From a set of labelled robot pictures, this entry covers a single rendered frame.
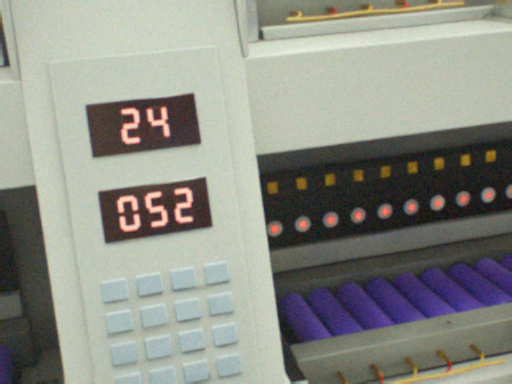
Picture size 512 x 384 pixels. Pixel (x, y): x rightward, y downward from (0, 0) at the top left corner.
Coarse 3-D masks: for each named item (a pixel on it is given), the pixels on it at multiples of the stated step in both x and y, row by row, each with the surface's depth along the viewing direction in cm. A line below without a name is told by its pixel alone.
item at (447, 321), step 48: (480, 144) 54; (288, 192) 50; (336, 192) 51; (384, 192) 52; (432, 192) 53; (480, 192) 54; (288, 240) 52; (336, 240) 52; (384, 240) 53; (432, 240) 54; (480, 240) 54; (288, 288) 49; (336, 288) 50; (384, 288) 49; (432, 288) 50; (480, 288) 48; (288, 336) 47; (336, 336) 42; (384, 336) 42; (432, 336) 42; (480, 336) 43
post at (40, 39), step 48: (48, 0) 30; (96, 0) 31; (144, 0) 31; (192, 0) 32; (48, 48) 31; (96, 48) 31; (144, 48) 31; (240, 48) 32; (48, 96) 31; (240, 96) 32; (48, 144) 31; (240, 144) 32; (48, 192) 31; (240, 192) 32; (48, 240) 31
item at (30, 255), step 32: (480, 128) 57; (288, 160) 54; (320, 160) 54; (352, 160) 55; (0, 192) 49; (32, 192) 50; (32, 224) 50; (32, 256) 50; (32, 288) 50; (0, 320) 49; (32, 320) 50
